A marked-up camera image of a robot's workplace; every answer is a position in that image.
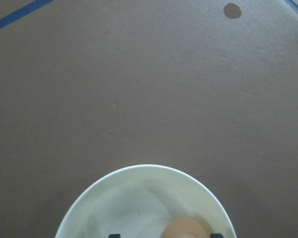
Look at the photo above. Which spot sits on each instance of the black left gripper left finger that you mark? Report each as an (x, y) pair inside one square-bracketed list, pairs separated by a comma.
[(114, 236)]

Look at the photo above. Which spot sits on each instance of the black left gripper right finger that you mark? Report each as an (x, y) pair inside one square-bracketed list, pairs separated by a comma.
[(216, 235)]

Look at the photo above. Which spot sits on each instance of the brown egg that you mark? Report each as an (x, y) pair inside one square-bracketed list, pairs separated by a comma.
[(184, 228)]

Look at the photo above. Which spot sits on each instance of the white paper bowl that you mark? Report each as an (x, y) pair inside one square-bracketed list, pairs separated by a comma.
[(140, 202)]

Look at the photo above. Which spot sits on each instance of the blue tape grid lines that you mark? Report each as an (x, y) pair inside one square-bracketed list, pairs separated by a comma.
[(209, 87)]

